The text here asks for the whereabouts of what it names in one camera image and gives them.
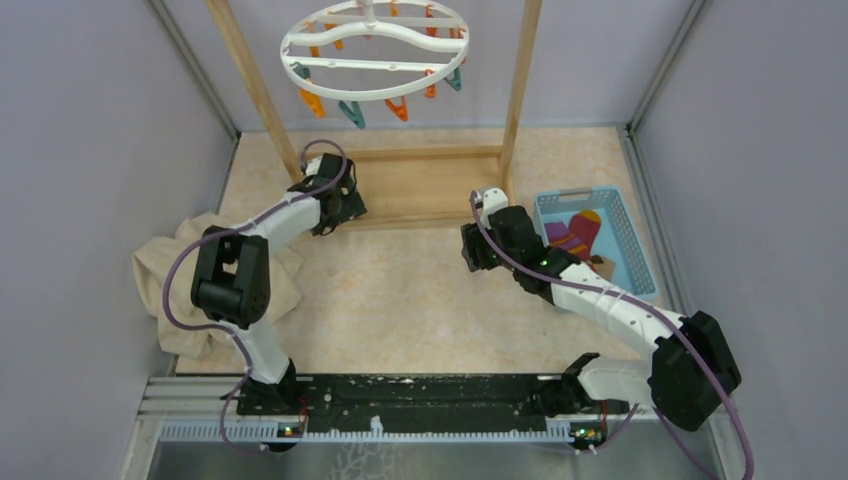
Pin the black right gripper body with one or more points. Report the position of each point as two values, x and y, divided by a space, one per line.
503 262

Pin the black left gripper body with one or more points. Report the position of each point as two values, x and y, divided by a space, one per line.
351 208

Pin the wooden hanger stand frame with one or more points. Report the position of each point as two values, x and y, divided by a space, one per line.
414 188

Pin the purple red striped sock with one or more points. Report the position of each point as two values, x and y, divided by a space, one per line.
577 236

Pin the light blue plastic basket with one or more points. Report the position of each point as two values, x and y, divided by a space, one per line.
617 239

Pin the orange front clothes clip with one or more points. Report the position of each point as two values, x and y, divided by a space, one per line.
398 107

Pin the orange clothes clip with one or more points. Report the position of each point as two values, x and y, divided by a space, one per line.
398 107
430 91
313 102

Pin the white round clip hanger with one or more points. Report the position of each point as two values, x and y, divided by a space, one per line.
369 51

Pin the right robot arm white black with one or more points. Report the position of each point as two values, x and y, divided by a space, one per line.
685 368

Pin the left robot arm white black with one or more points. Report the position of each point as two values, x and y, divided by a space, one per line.
232 277

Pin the teal clothes clip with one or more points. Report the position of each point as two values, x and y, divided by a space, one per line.
353 113
454 80

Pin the orange left clothes clip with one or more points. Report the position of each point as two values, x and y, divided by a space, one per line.
313 102

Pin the orange right clothes clip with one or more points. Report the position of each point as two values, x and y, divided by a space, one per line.
430 91

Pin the teal right clothes clip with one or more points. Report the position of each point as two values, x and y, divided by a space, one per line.
454 80

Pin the beige argyle sock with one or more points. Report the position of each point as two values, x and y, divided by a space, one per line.
603 266

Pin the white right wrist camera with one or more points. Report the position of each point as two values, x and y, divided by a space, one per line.
489 201

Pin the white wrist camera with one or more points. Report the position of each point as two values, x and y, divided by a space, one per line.
489 201
316 167

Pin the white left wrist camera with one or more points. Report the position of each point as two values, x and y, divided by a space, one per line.
316 167

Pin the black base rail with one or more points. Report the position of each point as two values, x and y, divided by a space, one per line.
381 408

